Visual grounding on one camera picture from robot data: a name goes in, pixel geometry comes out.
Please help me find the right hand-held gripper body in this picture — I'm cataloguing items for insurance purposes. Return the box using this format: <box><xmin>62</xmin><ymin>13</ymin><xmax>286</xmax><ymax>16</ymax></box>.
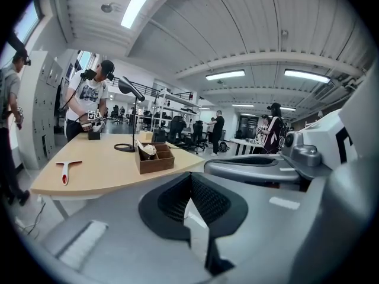
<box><xmin>280</xmin><ymin>108</ymin><xmax>361</xmax><ymax>174</ymax></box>

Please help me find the black floor cable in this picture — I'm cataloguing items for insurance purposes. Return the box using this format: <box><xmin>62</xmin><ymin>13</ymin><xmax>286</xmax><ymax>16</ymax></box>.
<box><xmin>14</xmin><ymin>201</ymin><xmax>47</xmax><ymax>237</ymax></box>

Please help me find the black desk lamp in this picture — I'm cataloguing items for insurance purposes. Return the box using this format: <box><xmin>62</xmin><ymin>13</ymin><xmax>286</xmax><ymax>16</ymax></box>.
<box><xmin>113</xmin><ymin>76</ymin><xmax>146</xmax><ymax>154</ymax></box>

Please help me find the black balcony railing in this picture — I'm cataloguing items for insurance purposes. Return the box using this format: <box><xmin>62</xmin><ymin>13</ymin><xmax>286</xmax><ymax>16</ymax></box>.
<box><xmin>106</xmin><ymin>79</ymin><xmax>161</xmax><ymax>99</ymax></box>

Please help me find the ceiling light panel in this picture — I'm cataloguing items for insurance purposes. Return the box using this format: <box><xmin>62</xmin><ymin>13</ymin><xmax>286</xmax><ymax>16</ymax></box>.
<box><xmin>284</xmin><ymin>68</ymin><xmax>331</xmax><ymax>84</ymax></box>
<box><xmin>205</xmin><ymin>69</ymin><xmax>246</xmax><ymax>81</ymax></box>
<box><xmin>120</xmin><ymin>0</ymin><xmax>162</xmax><ymax>30</ymax></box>

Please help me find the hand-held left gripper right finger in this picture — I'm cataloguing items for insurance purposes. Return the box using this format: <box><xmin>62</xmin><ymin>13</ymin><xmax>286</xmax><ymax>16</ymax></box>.
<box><xmin>191</xmin><ymin>172</ymin><xmax>309</xmax><ymax>281</ymax></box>

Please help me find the white shelving rack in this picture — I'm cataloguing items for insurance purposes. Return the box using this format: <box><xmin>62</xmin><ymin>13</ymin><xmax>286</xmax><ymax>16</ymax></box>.
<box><xmin>153</xmin><ymin>88</ymin><xmax>203</xmax><ymax>136</ymax></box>

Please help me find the white and red squeegee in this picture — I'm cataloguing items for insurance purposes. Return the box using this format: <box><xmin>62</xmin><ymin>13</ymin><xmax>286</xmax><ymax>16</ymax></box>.
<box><xmin>55</xmin><ymin>159</ymin><xmax>83</xmax><ymax>187</ymax></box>

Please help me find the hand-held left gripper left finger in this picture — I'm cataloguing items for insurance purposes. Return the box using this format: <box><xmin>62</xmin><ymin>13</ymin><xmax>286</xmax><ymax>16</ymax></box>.
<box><xmin>41</xmin><ymin>172</ymin><xmax>208</xmax><ymax>281</ymax></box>

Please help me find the grey locker cabinet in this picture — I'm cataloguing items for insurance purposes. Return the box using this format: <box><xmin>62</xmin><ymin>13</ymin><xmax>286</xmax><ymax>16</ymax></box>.
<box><xmin>17</xmin><ymin>50</ymin><xmax>65</xmax><ymax>172</ymax></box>

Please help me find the round white table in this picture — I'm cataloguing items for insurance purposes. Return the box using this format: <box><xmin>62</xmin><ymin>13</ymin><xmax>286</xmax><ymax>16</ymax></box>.
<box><xmin>229</xmin><ymin>137</ymin><xmax>265</xmax><ymax>157</ymax></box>

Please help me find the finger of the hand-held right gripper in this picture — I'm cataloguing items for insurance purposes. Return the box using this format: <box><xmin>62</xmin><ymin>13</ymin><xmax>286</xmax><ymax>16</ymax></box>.
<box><xmin>204</xmin><ymin>162</ymin><xmax>301</xmax><ymax>186</ymax></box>
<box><xmin>207</xmin><ymin>154</ymin><xmax>285</xmax><ymax>167</ymax></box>

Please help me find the brown wooden organizer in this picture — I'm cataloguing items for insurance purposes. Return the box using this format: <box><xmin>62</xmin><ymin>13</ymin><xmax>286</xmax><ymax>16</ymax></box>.
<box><xmin>134</xmin><ymin>141</ymin><xmax>176</xmax><ymax>175</ymax></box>

